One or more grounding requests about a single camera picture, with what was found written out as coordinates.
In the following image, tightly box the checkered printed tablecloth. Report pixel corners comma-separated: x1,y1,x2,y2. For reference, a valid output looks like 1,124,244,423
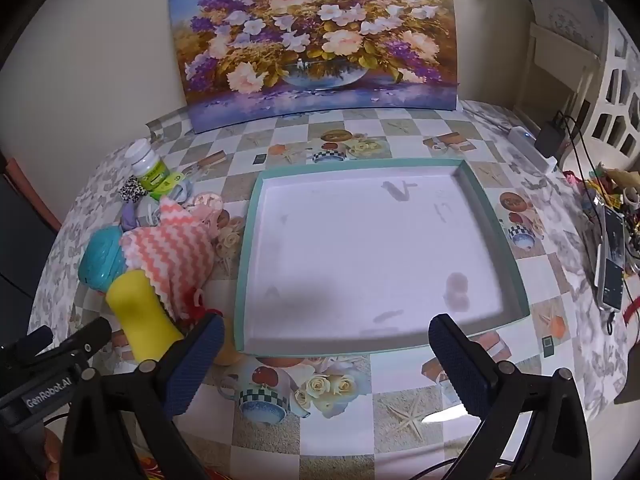
35,99,640,476

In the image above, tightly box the black power adapter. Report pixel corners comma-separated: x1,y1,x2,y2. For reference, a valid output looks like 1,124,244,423
534,115,567,159

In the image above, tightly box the pile of small clutter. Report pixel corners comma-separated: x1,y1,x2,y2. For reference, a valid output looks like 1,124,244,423
565,160,640,223

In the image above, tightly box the black cable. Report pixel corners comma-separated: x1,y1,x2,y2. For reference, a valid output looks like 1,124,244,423
552,110,618,336

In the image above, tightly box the green tissue packet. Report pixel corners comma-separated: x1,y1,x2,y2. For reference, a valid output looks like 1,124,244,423
149,170,187,201

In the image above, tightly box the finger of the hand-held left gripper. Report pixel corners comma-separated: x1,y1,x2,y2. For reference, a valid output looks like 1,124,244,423
47,316,113,367
0,325,54,364

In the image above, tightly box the dark cabinet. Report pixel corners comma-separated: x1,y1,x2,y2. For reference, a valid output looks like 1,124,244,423
0,154,62,332

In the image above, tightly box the white power strip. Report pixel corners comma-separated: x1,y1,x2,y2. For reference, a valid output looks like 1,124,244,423
507,126,559,174

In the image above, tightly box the teal-rimmed white box lid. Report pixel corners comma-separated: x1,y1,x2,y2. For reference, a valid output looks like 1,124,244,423
233,158,530,357

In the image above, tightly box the yellow sponge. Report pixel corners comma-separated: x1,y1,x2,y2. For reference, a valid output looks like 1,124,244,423
106,268,186,363

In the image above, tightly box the floral canvas painting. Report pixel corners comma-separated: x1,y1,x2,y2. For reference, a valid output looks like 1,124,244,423
167,0,460,135

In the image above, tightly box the person's left hand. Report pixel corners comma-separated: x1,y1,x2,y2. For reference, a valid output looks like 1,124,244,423
43,429,64,480

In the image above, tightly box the white wooden chair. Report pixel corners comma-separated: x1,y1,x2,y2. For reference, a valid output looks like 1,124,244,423
514,0,609,132

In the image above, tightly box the white pill bottle green label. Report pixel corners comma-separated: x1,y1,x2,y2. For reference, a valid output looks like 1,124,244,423
125,139,169,192

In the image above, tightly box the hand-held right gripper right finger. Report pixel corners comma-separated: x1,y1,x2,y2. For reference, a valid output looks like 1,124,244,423
429,313,593,480

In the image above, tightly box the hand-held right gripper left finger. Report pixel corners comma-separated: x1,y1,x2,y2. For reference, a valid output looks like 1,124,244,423
60,312,226,480

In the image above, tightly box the pink floral fabric scrunchie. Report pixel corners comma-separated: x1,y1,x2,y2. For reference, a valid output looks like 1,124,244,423
184,192,232,242

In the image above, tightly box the leopard print scrunchie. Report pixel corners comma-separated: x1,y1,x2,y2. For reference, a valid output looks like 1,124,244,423
118,175,147,205

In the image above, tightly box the pink white zigzag cloth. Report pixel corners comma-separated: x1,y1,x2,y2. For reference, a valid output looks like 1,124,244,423
120,196,217,322

